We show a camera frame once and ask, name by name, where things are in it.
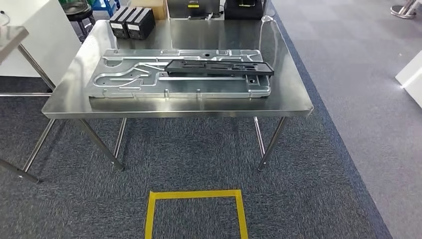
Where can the black box with white label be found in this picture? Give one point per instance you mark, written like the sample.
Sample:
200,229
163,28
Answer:
146,23
117,33

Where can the black case with yellow label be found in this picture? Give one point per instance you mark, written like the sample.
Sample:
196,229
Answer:
178,10

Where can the blue metal stand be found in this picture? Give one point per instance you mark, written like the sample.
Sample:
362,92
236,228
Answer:
105,4

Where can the black plastic frame part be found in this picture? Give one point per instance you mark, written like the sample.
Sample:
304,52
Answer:
171,67

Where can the white cabinet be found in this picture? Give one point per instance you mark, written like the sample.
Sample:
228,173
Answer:
46,49

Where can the large machined aluminium plate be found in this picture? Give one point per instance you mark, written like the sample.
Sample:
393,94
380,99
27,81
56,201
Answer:
214,89

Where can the stainless steel workbench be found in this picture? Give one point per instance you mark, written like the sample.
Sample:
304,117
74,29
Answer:
197,105

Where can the black round stool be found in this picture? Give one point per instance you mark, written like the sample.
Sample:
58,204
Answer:
77,13

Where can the small steel table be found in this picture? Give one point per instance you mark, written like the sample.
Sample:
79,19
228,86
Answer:
10,39

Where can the black fabric bag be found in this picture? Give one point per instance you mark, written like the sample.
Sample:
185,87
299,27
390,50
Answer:
244,11

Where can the brown cardboard box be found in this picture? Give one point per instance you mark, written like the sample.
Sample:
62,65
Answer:
158,10

